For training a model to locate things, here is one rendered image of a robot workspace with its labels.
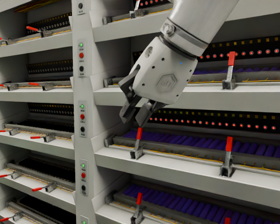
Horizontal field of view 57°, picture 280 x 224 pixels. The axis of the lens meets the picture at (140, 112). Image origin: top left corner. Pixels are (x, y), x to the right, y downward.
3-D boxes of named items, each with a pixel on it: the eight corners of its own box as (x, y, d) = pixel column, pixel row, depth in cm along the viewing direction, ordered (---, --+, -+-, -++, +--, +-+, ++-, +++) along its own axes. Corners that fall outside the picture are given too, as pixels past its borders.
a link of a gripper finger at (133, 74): (118, 73, 43) (121, 98, 47) (160, 63, 45) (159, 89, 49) (116, 69, 44) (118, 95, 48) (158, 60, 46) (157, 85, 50)
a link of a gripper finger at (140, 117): (157, 102, 49) (139, 127, 52) (169, 105, 51) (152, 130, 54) (150, 92, 52) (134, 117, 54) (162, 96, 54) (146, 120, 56)
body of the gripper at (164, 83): (169, 40, 39) (134, 98, 44) (212, 61, 45) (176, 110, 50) (150, 22, 44) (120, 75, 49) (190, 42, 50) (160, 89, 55)
